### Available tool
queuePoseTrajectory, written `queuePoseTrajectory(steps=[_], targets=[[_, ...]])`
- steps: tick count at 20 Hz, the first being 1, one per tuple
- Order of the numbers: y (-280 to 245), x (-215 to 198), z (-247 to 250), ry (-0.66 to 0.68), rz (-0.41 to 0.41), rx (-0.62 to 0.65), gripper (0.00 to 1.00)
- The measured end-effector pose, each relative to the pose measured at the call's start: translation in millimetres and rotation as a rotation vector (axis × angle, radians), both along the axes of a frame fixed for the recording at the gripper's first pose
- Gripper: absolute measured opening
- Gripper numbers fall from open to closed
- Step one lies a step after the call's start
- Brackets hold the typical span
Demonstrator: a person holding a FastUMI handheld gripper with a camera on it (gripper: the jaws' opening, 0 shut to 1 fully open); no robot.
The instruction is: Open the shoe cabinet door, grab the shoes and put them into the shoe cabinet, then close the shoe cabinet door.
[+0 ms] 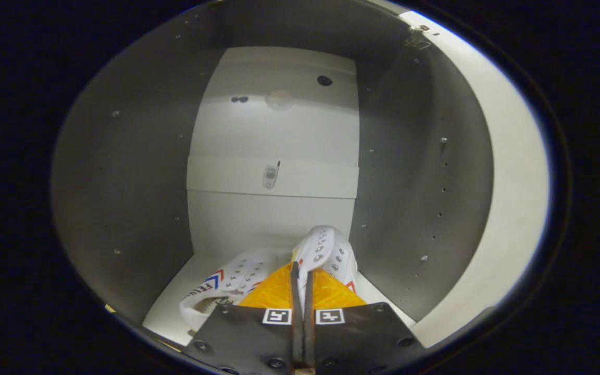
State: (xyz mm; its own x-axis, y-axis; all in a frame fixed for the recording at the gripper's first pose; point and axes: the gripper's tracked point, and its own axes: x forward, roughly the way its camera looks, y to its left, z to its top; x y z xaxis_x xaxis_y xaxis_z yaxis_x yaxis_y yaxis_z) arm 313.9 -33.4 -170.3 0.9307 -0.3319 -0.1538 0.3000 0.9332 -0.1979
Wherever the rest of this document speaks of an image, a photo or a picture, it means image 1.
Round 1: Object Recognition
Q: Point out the white cabinet shelf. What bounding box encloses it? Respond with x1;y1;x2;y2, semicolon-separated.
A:
142;253;418;347

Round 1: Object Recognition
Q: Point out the white canvas shoe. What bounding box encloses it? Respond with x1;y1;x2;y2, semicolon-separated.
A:
179;249;280;331
292;225;359;313

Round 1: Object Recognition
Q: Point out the white shoe cabinet door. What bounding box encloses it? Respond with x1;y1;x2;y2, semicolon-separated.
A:
399;10;551;348

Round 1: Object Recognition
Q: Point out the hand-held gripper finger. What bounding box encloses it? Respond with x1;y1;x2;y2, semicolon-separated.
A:
183;262;301;375
303;268;426;375

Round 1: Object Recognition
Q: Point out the grey shoe cabinet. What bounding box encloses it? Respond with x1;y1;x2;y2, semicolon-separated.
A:
50;0;496;344

